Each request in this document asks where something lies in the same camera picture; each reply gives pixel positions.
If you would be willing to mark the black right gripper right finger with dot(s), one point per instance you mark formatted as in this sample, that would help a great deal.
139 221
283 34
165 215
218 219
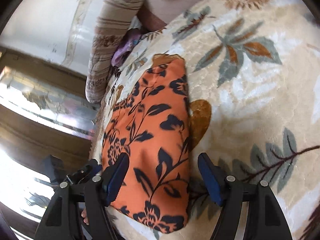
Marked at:
226 192

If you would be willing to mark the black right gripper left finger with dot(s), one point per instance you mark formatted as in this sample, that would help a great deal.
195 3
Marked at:
99 193

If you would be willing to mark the orange black floral garment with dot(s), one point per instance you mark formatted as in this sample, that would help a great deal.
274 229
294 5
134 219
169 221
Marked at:
151 126

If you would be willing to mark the left hand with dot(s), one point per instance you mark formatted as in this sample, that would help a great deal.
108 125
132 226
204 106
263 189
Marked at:
84 216

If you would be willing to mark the brown stained-glass wardrobe door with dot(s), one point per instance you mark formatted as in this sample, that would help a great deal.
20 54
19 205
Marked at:
44 112

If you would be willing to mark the purple cloth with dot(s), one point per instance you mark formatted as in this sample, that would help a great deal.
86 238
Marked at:
127 44

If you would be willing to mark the cream leaf-pattern plush blanket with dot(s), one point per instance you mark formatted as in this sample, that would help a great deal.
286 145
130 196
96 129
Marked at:
253 77

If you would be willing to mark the beige striped bolster pillow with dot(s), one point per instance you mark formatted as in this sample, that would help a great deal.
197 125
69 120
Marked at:
112 24

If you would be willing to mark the black left camera box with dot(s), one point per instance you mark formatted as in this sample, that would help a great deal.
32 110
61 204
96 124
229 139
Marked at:
53 168

